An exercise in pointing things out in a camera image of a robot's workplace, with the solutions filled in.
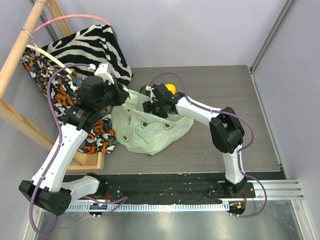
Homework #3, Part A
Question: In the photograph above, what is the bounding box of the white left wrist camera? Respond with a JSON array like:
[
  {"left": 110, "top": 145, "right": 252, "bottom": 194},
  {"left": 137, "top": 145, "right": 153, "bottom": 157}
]
[{"left": 88, "top": 62, "right": 115, "bottom": 85}]

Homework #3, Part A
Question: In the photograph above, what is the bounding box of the orange camouflage cloth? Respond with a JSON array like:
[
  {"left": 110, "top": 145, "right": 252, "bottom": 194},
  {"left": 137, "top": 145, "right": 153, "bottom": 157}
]
[{"left": 20, "top": 48, "right": 118, "bottom": 155}]

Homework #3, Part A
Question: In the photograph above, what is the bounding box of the cream hanger hoop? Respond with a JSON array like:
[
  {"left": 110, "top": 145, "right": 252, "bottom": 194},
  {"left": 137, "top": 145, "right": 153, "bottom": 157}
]
[{"left": 26, "top": 44, "right": 65, "bottom": 68}]

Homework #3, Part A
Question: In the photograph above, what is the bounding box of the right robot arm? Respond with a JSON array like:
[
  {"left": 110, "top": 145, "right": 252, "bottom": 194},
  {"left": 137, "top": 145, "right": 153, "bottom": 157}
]
[{"left": 139, "top": 83, "right": 247, "bottom": 197}]

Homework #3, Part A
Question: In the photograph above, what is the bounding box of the wooden clothes rack frame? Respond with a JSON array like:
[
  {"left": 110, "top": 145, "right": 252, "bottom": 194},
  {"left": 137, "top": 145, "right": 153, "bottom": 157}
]
[{"left": 0, "top": 0, "right": 106, "bottom": 172}]

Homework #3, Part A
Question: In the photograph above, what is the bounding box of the yellow lemon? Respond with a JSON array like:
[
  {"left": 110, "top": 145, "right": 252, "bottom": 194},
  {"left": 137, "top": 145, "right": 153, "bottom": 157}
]
[{"left": 165, "top": 83, "right": 177, "bottom": 95}]

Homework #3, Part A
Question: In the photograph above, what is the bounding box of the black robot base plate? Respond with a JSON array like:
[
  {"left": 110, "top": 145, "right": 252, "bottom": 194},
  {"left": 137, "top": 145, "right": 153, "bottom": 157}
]
[{"left": 62, "top": 170, "right": 256, "bottom": 204}]

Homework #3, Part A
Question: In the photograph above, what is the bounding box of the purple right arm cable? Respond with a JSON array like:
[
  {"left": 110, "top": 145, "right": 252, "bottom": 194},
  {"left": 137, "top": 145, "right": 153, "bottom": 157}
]
[{"left": 149, "top": 72, "right": 268, "bottom": 219}]

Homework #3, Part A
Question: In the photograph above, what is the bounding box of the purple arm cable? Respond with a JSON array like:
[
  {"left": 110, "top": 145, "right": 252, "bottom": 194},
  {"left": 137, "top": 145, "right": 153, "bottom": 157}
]
[
  {"left": 28, "top": 62, "right": 128, "bottom": 237},
  {"left": 149, "top": 72, "right": 268, "bottom": 219}
]

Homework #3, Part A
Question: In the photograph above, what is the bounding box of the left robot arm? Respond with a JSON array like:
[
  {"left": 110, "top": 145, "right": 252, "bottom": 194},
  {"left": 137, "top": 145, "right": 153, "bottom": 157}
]
[{"left": 18, "top": 76, "right": 130, "bottom": 216}]

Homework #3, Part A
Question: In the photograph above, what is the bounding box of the dark green avocado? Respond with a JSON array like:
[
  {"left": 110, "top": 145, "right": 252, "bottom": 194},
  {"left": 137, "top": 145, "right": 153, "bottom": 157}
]
[{"left": 139, "top": 85, "right": 152, "bottom": 96}]

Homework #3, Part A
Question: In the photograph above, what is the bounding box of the pink hanger hoop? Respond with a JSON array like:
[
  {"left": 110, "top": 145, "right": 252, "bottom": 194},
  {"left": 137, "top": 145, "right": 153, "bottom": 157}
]
[{"left": 32, "top": 14, "right": 113, "bottom": 36}]

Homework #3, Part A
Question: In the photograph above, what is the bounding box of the zebra pattern cloth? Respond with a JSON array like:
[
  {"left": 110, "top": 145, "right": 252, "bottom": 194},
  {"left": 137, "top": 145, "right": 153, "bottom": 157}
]
[{"left": 42, "top": 24, "right": 134, "bottom": 87}]

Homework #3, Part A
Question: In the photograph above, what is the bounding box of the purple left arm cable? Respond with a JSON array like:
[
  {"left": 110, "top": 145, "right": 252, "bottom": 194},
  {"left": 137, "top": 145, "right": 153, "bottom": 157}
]
[{"left": 28, "top": 62, "right": 128, "bottom": 237}]

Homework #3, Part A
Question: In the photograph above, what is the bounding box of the slotted cable duct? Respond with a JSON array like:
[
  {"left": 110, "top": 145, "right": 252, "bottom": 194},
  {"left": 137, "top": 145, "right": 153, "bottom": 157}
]
[{"left": 66, "top": 201, "right": 230, "bottom": 213}]

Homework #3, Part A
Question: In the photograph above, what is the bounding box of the light green plastic bag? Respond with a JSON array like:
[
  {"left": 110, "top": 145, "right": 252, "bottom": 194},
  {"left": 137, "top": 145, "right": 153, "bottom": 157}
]
[{"left": 111, "top": 89, "right": 194, "bottom": 156}]

